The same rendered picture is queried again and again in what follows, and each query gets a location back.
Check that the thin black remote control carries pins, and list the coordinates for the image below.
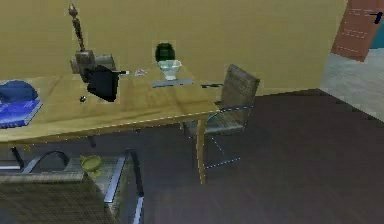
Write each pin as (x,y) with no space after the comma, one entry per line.
(211,85)

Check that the light wooden table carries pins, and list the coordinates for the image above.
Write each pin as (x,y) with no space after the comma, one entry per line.
(153,103)

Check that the small pink white object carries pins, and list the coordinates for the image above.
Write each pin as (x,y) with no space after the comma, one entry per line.
(141,72)

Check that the black pen with white tip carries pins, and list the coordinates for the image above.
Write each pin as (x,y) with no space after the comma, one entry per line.
(121,72)

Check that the small black round object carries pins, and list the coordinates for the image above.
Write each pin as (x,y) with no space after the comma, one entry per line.
(82,98)

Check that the yellow-green bowl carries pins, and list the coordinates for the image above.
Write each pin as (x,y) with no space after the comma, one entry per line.
(91,163)

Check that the blue book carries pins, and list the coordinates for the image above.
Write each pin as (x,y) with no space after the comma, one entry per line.
(16,113)

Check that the blue rounded cloth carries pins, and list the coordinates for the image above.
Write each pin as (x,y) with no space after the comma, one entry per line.
(16,90)

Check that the red-brown room door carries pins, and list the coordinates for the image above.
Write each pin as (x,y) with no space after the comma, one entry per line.
(356,30)

